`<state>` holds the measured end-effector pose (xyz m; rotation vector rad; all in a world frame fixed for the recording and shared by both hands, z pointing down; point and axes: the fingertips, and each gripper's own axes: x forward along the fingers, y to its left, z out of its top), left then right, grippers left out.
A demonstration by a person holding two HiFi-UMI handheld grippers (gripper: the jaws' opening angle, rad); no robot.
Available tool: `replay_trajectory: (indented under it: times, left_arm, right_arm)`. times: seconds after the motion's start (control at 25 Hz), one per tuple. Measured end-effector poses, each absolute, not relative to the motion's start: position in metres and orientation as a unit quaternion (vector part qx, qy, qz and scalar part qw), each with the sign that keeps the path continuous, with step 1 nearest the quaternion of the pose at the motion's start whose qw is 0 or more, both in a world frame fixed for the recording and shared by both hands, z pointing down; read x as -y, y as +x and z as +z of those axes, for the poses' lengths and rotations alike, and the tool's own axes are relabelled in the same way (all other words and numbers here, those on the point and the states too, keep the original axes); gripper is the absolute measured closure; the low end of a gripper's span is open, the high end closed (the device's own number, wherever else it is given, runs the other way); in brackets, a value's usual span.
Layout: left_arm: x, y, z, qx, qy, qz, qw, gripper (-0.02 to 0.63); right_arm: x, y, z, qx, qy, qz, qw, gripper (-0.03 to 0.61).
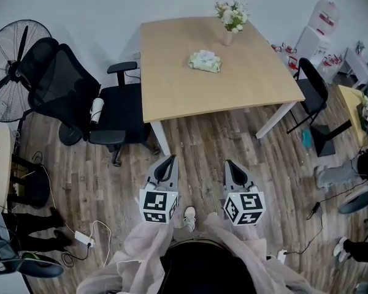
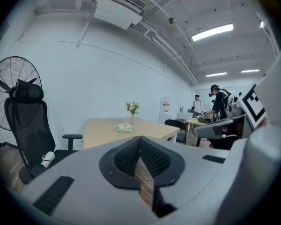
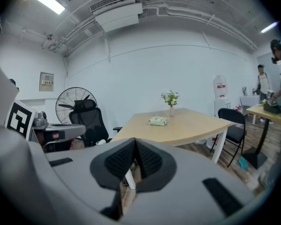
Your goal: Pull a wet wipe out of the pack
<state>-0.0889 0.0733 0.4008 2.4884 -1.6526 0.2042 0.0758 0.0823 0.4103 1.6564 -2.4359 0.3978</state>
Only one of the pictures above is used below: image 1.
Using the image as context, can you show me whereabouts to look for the white water dispenser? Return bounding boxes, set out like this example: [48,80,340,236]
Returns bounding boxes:
[294,25,332,73]

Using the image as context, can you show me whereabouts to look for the black standing fan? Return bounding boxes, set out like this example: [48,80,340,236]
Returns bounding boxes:
[0,19,82,146]

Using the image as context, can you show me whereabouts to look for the yellow desk with black base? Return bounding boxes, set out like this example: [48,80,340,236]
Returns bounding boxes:
[309,84,368,158]

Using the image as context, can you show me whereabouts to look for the black cable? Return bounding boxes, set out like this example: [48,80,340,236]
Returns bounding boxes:
[61,246,90,268]

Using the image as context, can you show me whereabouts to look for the black folding chair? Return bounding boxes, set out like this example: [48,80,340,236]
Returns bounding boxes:
[286,57,329,134]

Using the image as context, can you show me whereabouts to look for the person's black torso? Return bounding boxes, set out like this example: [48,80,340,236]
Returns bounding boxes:
[159,240,258,294]

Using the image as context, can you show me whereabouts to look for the black power adapter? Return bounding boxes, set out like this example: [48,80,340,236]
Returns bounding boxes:
[306,201,321,221]

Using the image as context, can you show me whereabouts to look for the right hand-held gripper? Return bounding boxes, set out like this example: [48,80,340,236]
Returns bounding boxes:
[223,160,266,227]

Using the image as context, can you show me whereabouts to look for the black mesh office chair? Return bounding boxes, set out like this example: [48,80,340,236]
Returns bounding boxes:
[17,37,160,167]

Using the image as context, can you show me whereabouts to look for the person's right forearm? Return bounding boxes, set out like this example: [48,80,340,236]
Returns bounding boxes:
[202,212,313,294]

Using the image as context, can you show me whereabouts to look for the person's left forearm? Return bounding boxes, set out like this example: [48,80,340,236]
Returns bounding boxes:
[76,217,178,294]

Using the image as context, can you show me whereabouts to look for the teal cloth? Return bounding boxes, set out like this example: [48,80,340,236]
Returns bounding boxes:
[300,129,315,149]

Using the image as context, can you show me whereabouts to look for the person's left white shoe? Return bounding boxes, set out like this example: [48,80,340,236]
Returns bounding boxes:
[183,206,197,232]

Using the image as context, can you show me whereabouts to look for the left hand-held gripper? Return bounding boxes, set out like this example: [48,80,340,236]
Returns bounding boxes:
[139,154,180,225]

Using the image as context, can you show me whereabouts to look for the person's grey trousers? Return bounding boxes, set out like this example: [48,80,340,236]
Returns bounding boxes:
[171,228,209,242]

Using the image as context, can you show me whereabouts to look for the white flower bouquet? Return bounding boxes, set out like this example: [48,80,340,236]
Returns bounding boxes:
[214,0,250,34]

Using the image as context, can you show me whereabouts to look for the grey shell chair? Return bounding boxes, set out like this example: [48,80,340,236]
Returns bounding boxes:
[0,251,65,279]
[338,184,368,216]

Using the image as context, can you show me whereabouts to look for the white tumbler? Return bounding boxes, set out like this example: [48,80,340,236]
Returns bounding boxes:
[90,97,105,124]

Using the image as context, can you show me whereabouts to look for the green tissue pack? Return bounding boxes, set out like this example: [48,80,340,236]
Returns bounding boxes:
[188,50,223,75]

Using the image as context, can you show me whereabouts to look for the wooden table with white legs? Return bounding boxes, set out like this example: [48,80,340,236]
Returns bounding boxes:
[140,16,306,157]

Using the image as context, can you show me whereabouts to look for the white cable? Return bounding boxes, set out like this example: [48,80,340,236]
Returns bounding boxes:
[87,220,113,268]

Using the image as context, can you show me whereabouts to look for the white side table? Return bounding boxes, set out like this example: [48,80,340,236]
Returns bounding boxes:
[337,47,368,87]

